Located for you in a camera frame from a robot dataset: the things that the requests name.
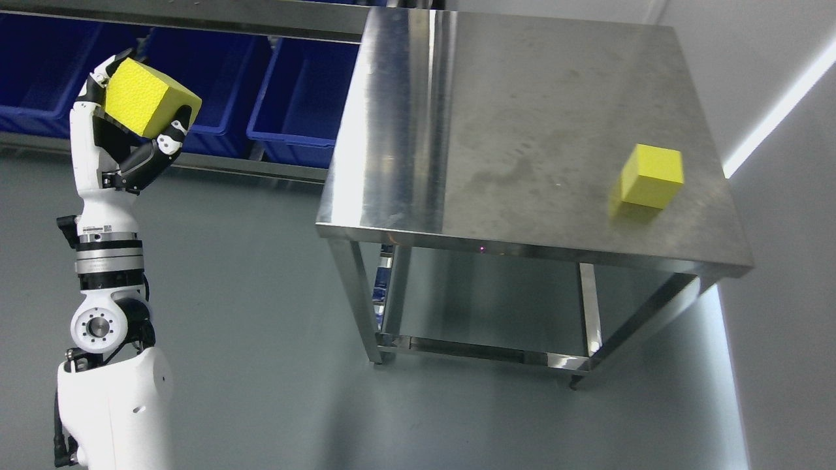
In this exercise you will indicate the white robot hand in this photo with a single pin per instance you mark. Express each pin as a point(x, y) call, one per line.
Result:
point(90, 161)

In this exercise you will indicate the yellow foam block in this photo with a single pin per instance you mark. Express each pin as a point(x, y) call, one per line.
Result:
point(652, 176)
point(145, 100)

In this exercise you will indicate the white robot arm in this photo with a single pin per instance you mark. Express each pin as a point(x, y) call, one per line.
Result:
point(112, 400)

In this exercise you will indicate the stainless steel table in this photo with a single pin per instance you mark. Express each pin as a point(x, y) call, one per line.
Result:
point(506, 135)

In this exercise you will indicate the blue plastic bin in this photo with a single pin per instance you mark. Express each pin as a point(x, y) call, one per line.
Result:
point(300, 103)
point(226, 71)
point(44, 62)

